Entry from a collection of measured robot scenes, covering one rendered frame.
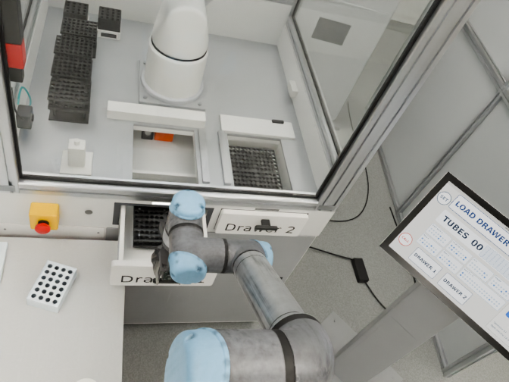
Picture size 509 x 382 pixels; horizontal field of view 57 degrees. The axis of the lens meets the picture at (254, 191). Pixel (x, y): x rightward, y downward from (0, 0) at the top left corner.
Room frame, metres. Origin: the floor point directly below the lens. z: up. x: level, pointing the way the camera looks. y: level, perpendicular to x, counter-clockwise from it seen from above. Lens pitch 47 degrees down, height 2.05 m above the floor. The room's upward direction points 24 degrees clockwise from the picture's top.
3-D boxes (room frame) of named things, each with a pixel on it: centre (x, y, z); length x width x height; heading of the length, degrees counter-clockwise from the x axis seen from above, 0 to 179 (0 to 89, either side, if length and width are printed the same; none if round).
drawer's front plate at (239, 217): (0.96, -0.06, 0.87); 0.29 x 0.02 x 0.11; 117
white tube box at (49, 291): (0.53, 0.40, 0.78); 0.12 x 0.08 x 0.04; 8
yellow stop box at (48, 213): (0.66, 0.50, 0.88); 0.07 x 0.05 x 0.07; 117
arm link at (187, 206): (0.62, 0.12, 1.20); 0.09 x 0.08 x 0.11; 26
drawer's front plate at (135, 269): (0.65, 0.13, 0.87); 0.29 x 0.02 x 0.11; 117
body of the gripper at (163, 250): (0.62, 0.11, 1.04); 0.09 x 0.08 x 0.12; 27
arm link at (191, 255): (0.54, 0.06, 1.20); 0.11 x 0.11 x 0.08; 26
